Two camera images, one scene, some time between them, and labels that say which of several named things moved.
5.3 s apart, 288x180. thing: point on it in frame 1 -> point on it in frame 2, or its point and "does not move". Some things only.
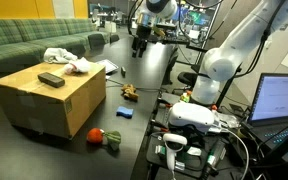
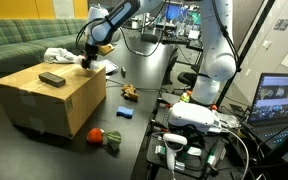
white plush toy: [80, 65] -> [94, 65]
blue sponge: [126, 112] does not move
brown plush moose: [128, 91] does not move
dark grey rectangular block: [51, 79] does not move
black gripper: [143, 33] -> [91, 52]
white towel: [58, 55] does not move
